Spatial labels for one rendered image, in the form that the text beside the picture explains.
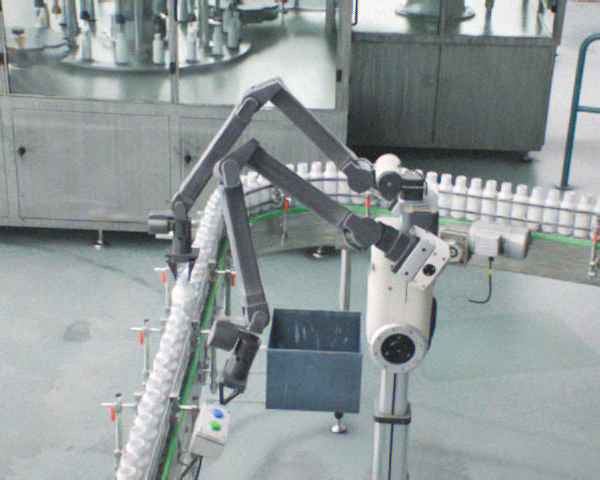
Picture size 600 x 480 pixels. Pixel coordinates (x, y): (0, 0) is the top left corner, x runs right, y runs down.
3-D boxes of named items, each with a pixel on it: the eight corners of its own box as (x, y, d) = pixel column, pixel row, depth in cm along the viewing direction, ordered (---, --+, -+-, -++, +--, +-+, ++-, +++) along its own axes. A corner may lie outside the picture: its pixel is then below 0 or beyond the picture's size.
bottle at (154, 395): (168, 444, 322) (168, 389, 316) (160, 456, 317) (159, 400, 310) (147, 440, 323) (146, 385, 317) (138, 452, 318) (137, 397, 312)
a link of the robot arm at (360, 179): (270, 72, 336) (272, 63, 345) (236, 105, 340) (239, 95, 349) (379, 181, 346) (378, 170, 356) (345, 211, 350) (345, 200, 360)
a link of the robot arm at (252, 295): (240, 157, 297) (232, 162, 308) (217, 161, 296) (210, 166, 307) (274, 326, 297) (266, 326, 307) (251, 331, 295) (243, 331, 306)
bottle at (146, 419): (135, 467, 312) (135, 410, 305) (159, 467, 312) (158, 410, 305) (132, 480, 306) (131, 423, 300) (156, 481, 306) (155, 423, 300)
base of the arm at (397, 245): (419, 226, 313) (394, 262, 317) (393, 211, 312) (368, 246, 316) (421, 239, 305) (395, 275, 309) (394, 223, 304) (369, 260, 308)
